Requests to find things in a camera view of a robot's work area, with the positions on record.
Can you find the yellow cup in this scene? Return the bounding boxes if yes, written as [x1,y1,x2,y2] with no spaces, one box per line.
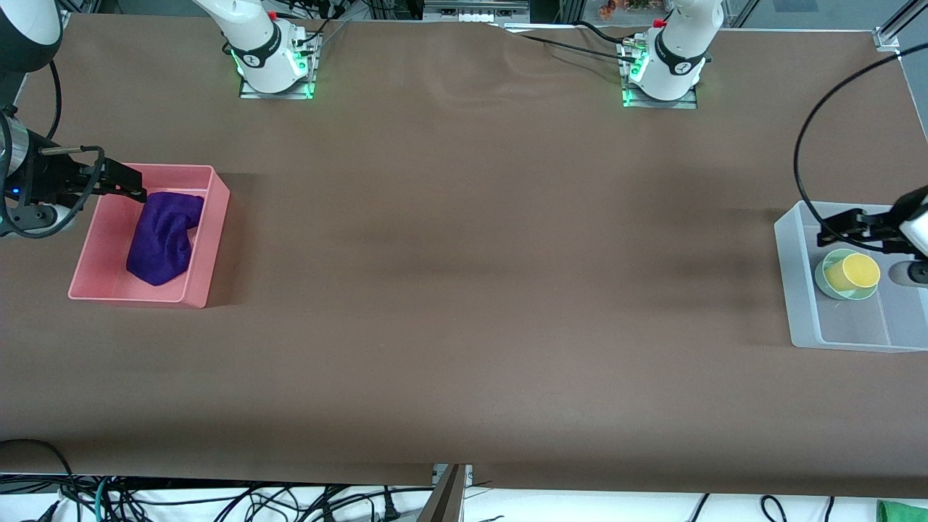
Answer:
[826,252,882,292]

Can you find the pale green bowl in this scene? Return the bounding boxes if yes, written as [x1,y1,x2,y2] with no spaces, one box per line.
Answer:
[814,249,880,301]

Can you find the purple cloth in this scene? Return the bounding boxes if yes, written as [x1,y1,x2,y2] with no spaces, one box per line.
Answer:
[126,191,205,286]

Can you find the pink plastic bin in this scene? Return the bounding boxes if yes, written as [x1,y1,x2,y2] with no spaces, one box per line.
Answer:
[68,165,231,309]

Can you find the translucent white plastic bin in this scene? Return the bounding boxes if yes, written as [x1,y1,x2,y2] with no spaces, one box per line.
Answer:
[774,201,928,353]

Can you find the green object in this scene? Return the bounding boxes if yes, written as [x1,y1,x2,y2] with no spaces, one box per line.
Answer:
[876,500,928,522]

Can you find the brown table cover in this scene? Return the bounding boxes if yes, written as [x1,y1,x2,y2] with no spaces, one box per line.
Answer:
[0,13,928,499]

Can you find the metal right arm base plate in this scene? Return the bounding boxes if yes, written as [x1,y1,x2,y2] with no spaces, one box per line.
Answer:
[239,33,320,100]

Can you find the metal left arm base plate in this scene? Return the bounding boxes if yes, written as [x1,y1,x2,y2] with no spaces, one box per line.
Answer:
[621,40,700,110]

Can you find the looping black floor cable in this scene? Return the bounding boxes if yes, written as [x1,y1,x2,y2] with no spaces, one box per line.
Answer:
[0,438,82,522]

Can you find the black cable across table cover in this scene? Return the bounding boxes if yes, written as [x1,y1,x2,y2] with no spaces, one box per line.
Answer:
[500,20,647,60]

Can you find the tangled black floor cables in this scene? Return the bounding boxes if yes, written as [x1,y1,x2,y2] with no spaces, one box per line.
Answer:
[109,482,436,522]

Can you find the silver rack rail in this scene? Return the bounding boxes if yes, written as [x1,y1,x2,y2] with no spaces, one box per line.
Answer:
[423,0,531,24]

